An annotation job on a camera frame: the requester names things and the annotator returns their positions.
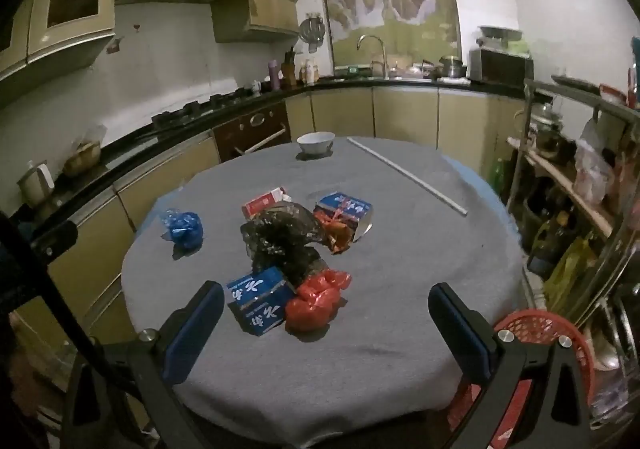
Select glass door wall cabinet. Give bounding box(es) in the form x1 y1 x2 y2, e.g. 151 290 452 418
0 0 118 105

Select black gas stove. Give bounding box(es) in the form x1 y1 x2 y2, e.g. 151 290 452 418
150 89 256 130

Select steel tray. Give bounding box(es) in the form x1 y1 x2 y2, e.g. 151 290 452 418
477 25 523 50

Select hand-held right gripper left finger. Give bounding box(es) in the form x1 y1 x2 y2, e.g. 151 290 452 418
62 280 226 449

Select stack of steel basins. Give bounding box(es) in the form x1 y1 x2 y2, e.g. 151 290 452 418
590 289 640 430

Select red white carton box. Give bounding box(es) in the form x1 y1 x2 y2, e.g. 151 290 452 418
241 186 293 220

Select beige kitchen base cabinets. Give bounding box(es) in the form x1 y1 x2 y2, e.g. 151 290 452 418
10 84 531 345

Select white bowl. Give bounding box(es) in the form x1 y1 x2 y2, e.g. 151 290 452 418
296 131 336 159

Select small beige wall cabinet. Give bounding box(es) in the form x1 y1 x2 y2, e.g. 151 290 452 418
210 0 303 44

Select metal shelf rack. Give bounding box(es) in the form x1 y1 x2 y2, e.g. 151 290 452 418
505 74 640 435

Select steel faucet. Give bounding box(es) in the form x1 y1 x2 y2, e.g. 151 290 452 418
356 34 389 79

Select blue carton box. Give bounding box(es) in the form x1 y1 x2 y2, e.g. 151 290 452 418
226 265 296 337
314 191 375 244

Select microwave oven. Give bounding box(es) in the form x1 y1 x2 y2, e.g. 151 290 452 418
468 48 535 86

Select red plastic basket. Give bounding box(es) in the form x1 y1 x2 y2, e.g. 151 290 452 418
446 308 598 449

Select grey tablecloth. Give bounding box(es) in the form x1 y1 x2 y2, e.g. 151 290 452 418
120 135 526 449

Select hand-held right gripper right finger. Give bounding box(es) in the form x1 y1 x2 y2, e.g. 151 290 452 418
427 282 593 449

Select white plastic bag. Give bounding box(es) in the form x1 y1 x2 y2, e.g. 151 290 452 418
574 119 621 207

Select green bottle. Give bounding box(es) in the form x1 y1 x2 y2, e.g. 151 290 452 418
487 156 507 195

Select red plastic bag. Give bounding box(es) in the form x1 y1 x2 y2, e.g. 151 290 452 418
284 269 352 334

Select blue plastic bag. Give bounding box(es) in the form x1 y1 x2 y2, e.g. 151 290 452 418
159 209 205 250

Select cooking oil bottle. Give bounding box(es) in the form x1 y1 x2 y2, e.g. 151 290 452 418
525 212 571 280

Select white tube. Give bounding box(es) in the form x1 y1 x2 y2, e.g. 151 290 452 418
347 137 469 217

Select white jug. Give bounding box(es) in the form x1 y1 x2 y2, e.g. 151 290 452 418
17 160 55 207

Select brown oven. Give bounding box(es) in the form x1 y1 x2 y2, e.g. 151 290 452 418
212 106 291 162

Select black kitchen countertop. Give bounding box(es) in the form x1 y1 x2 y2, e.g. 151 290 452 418
10 76 531 230

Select clear bag with bread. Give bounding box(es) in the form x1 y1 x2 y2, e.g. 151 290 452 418
62 126 108 177

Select black plastic bag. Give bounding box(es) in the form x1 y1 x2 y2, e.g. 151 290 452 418
240 203 326 287

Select steel pot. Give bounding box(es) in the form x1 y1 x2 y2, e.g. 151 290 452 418
439 56 468 79

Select knife block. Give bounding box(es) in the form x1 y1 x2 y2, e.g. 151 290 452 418
281 49 297 89

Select yellow plastic bag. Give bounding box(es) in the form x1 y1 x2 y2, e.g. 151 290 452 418
542 236 598 310

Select hanging metal strainer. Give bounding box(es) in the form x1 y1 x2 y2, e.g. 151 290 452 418
299 13 327 54

